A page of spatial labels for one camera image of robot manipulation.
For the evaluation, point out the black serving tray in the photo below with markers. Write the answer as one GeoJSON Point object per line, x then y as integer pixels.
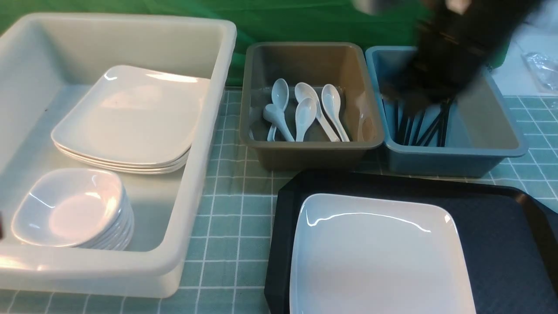
{"type": "Point", "coordinates": [509, 239]}

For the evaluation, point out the green grid table mat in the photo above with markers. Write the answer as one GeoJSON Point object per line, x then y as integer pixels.
{"type": "Point", "coordinates": [224, 270]}

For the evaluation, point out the bottom white square plate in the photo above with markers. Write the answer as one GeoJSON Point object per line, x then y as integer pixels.
{"type": "Point", "coordinates": [163, 170]}

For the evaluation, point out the top white small bowl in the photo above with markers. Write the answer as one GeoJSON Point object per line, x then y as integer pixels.
{"type": "Point", "coordinates": [68, 207]}

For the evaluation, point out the brown plastic bin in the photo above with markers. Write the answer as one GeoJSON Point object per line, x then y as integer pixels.
{"type": "Point", "coordinates": [315, 64]}

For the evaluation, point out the black chopstick bundle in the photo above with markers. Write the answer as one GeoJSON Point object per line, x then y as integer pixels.
{"type": "Point", "coordinates": [408, 129]}

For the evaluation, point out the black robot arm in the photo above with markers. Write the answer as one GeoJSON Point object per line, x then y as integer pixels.
{"type": "Point", "coordinates": [453, 46]}

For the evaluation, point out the clear plastic bag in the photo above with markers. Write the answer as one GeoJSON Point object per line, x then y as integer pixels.
{"type": "Point", "coordinates": [544, 68]}

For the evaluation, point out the stack of white bowls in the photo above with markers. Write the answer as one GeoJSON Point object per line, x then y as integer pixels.
{"type": "Point", "coordinates": [118, 236]}

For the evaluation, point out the large white plastic bin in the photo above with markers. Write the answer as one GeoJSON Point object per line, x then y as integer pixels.
{"type": "Point", "coordinates": [48, 62]}

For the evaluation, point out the large white rice plate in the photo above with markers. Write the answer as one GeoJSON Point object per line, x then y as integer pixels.
{"type": "Point", "coordinates": [356, 255]}

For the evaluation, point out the green backdrop cloth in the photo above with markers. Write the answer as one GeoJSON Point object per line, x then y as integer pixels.
{"type": "Point", "coordinates": [258, 20]}

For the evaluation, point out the blue-grey plastic bin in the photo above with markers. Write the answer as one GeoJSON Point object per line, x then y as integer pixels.
{"type": "Point", "coordinates": [482, 131]}

